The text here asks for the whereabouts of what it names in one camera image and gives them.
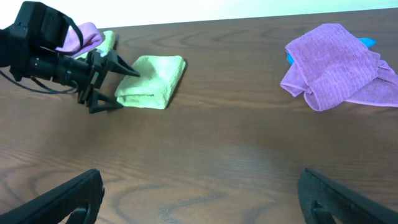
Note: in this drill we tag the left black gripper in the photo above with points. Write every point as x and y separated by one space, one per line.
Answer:
80 75

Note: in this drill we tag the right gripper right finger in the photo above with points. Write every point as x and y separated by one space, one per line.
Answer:
323 200

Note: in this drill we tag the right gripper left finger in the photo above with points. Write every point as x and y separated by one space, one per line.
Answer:
78 199

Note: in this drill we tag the green microfiber cloth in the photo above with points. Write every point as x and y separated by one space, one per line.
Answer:
159 75

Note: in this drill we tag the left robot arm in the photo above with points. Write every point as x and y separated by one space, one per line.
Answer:
18 52

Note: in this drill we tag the folded green cloth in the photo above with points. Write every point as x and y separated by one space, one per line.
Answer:
109 40

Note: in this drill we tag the folded purple cloth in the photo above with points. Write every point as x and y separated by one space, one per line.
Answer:
91 39

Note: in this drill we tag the crumpled purple cloth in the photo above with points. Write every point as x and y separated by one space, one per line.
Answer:
329 66

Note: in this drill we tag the blue cloth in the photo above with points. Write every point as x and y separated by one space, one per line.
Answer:
368 42

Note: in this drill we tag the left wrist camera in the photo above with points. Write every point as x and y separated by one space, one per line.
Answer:
40 24

